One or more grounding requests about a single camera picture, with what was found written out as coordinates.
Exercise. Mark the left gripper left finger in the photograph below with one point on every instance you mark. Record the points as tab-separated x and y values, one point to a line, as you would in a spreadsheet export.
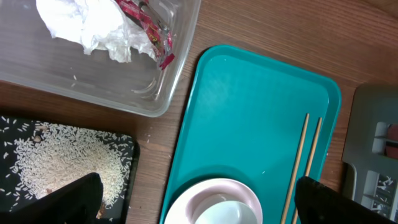
77	202

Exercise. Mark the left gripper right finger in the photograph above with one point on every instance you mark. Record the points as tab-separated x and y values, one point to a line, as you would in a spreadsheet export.
318	204

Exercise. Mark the wooden chopstick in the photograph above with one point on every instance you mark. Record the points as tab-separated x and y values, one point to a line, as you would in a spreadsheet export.
312	149
295	170

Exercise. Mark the white round plate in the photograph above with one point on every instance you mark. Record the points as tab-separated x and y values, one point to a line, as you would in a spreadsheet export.
192	202

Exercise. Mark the grey bowl with brown scraps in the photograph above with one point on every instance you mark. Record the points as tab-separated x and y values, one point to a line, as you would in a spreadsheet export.
223	209

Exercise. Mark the red snack wrapper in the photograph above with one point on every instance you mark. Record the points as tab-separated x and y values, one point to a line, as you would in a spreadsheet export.
157	30

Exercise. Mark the grey dishwasher rack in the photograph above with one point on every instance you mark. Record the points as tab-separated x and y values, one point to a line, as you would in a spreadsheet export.
370	150

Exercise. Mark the clear plastic waste bin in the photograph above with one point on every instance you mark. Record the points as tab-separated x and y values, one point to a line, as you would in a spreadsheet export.
31	57

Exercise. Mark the pile of rice grains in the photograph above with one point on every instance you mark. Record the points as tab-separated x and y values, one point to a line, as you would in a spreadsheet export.
68	161

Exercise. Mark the black rectangular tray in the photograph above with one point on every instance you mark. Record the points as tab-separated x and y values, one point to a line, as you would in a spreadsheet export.
9	127

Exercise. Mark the teal serving tray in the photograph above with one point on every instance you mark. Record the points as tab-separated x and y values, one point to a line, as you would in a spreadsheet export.
243	121

